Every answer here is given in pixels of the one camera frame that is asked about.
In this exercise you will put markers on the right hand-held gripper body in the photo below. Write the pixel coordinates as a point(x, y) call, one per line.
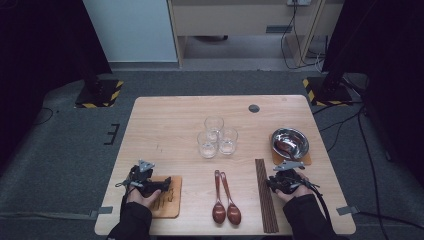
point(291, 178)

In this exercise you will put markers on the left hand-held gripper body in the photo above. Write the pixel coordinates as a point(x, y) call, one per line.
point(141, 181)

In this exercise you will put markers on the row of brown chopsticks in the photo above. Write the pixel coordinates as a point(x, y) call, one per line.
point(266, 200)

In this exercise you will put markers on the shiny metal bowl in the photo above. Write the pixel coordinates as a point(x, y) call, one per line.
point(298, 138)

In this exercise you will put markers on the person's left hand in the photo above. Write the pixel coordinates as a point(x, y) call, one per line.
point(143, 201)

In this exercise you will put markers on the person's right hand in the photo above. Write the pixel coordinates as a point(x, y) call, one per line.
point(298, 196)

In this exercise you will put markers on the grey tape piece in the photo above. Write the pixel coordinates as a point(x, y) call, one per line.
point(348, 210)
point(105, 210)

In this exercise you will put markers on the clear glass cup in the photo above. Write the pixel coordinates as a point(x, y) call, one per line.
point(214, 124)
point(228, 143)
point(207, 146)

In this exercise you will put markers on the black stand with striped base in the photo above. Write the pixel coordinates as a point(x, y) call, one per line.
point(100, 95)
point(328, 93)

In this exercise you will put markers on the white cabinet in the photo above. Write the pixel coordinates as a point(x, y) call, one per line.
point(133, 30)

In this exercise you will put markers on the dark curtain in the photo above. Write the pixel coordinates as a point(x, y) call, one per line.
point(33, 50)
point(400, 66)

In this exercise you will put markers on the white power strip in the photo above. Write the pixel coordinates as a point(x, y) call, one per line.
point(299, 2)

